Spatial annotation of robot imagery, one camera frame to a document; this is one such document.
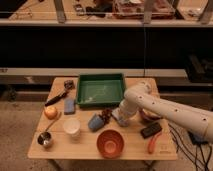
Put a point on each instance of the black pedal box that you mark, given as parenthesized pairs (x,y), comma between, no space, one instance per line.
(196,139)

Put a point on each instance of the orange apple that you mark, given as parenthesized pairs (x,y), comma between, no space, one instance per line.
(50,112)

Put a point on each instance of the dark red bowl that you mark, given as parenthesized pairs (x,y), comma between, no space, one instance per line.
(148,118)

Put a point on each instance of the white paper cup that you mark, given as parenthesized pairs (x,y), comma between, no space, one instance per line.
(72,127)

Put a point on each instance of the green plastic tray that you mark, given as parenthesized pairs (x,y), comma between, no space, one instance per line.
(100,90)

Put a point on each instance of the small metal pot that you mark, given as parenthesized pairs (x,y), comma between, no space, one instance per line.
(45,138)

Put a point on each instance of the blue sponge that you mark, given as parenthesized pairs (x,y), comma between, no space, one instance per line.
(69,106)

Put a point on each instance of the black rectangular block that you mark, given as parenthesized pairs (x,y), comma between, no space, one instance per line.
(151,130)

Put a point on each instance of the blue plastic cup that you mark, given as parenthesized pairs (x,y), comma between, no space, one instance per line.
(95,123)

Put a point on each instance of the orange carrot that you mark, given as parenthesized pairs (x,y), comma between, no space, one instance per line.
(152,142)

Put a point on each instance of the orange plastic bowl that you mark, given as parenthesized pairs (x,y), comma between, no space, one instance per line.
(110,144)

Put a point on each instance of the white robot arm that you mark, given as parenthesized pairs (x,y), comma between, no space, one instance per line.
(195,120)

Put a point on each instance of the small dark toy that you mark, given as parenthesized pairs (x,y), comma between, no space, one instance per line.
(69,84)

